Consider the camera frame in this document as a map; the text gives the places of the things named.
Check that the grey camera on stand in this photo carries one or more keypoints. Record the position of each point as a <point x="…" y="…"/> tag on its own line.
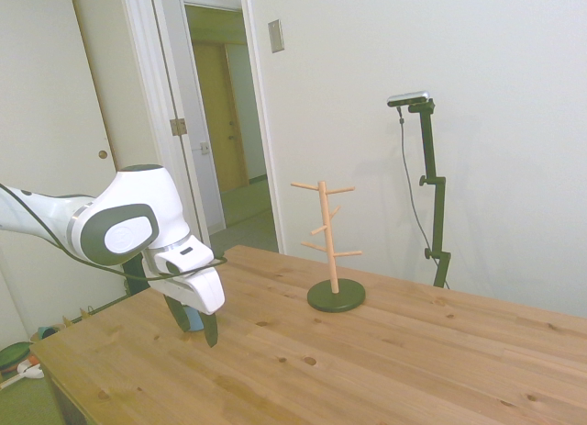
<point x="410" y="98"/>

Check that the green bowl on floor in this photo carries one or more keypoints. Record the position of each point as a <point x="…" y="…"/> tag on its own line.
<point x="13" y="357"/>

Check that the blue enamel mug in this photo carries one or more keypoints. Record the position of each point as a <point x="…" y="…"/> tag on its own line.
<point x="195" y="319"/>

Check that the wooden mug tree black base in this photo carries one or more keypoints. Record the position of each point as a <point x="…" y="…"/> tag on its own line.
<point x="329" y="241"/>

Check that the white and orange floor tool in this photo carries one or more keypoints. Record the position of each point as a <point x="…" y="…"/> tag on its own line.
<point x="32" y="372"/>

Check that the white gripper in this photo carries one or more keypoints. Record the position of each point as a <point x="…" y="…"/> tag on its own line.
<point x="202" y="292"/>

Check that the metal wall switch plate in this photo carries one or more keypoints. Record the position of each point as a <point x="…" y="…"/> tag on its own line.
<point x="275" y="36"/>

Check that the white open door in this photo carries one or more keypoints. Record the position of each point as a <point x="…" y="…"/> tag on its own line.
<point x="172" y="53"/>

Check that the brass door hinge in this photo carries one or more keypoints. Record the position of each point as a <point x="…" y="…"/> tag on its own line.
<point x="178" y="127"/>

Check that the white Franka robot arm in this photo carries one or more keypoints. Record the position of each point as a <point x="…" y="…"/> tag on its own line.
<point x="137" y="200"/>

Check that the black jointed camera stand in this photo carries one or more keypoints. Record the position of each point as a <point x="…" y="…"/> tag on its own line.
<point x="438" y="214"/>

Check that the wooden hallway door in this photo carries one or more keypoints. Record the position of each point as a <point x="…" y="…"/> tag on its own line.
<point x="220" y="122"/>

